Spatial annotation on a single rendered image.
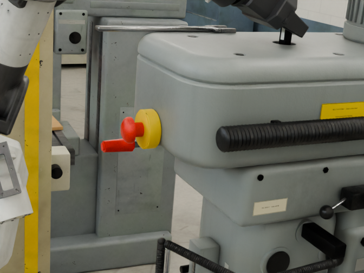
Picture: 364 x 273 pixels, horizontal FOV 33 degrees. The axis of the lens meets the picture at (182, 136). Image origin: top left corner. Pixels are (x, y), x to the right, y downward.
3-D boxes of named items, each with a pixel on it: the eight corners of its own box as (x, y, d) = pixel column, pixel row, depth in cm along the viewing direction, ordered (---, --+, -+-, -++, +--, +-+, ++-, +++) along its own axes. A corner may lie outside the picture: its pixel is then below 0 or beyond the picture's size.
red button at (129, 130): (127, 147, 90) (128, 121, 89) (117, 139, 94) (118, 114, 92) (147, 145, 92) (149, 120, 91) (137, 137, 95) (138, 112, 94)
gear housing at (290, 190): (240, 233, 91) (247, 170, 88) (170, 173, 112) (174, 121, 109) (406, 206, 106) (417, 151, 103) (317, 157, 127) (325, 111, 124)
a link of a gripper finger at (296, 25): (297, 40, 99) (270, 19, 96) (309, 23, 99) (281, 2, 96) (303, 42, 97) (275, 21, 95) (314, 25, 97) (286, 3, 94)
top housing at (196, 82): (190, 178, 84) (201, 62, 79) (122, 122, 106) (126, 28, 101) (438, 150, 104) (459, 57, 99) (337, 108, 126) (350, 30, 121)
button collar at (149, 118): (148, 154, 91) (150, 115, 89) (132, 142, 96) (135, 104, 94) (160, 153, 92) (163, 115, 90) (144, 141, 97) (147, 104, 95)
